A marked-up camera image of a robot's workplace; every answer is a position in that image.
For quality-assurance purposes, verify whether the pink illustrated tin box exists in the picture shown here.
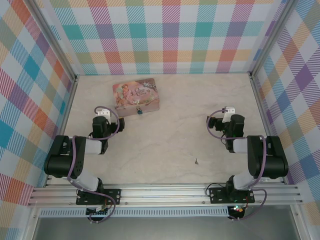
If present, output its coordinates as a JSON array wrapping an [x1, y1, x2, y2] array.
[[112, 77, 161, 118]]

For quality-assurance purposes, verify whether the grey metal sheet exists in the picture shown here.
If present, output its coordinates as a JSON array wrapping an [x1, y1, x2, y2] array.
[[32, 216, 301, 240]]

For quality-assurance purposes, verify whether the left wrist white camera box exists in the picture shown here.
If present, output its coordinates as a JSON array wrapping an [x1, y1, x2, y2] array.
[[96, 109, 111, 123]]

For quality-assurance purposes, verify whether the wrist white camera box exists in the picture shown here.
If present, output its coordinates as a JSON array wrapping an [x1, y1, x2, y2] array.
[[222, 106, 236, 123], [96, 109, 111, 123]]

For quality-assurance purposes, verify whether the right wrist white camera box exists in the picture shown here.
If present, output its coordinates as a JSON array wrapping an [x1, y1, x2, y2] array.
[[222, 106, 236, 123]]

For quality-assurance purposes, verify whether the aluminium side rail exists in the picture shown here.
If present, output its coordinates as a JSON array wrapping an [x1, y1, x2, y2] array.
[[249, 73, 288, 185], [44, 74, 80, 188]]

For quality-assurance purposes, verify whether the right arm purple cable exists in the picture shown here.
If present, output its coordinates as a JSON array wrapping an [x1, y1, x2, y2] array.
[[206, 107, 268, 222]]

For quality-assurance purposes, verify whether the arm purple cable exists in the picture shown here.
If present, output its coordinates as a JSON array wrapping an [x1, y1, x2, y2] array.
[[206, 107, 268, 222], [66, 105, 120, 224]]

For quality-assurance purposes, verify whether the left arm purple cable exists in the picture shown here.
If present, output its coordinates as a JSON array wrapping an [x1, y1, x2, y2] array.
[[66, 105, 120, 224]]

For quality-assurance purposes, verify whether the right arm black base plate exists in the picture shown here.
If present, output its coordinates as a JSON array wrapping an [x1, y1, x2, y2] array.
[[208, 186, 256, 205]]

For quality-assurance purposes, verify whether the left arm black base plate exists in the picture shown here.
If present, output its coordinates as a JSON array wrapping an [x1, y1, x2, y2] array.
[[75, 188, 122, 206]]

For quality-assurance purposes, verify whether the aluminium mounting rail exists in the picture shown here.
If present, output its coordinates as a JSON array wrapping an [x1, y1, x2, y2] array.
[[27, 183, 303, 207]]

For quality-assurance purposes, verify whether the white slotted cable duct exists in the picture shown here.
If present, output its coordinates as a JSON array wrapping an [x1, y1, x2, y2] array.
[[39, 208, 230, 218]]

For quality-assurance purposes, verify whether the aluminium frame post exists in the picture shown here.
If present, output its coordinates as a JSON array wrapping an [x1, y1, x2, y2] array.
[[31, 0, 78, 82], [248, 0, 292, 77]]

